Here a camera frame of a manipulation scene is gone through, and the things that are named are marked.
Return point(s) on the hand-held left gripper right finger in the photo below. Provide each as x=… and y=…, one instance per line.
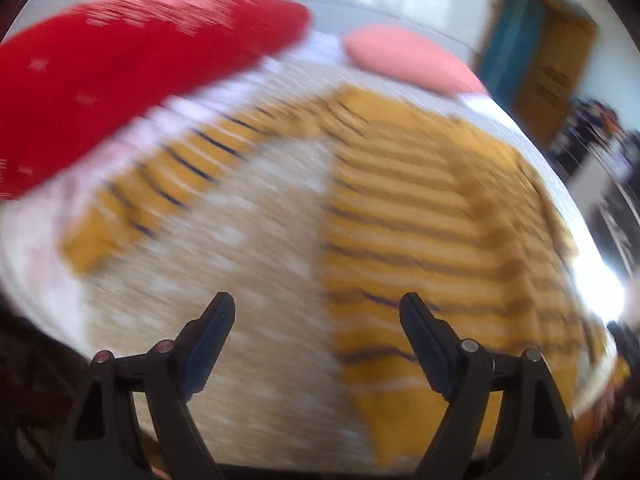
x=422, y=335

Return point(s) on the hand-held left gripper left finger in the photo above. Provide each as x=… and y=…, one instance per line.
x=212, y=330

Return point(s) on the yellow striped sweater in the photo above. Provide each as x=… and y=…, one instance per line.
x=425, y=210

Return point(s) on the beige heart-print quilt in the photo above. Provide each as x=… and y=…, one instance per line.
x=250, y=235

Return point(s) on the shoe rack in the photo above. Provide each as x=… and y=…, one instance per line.
x=590, y=130

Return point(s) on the red floral pillow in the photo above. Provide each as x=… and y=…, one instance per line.
x=100, y=85

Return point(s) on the pink pillow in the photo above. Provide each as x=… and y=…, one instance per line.
x=400, y=55

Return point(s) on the wooden door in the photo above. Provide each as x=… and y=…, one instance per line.
x=555, y=75

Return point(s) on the teal door curtain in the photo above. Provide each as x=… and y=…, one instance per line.
x=510, y=40

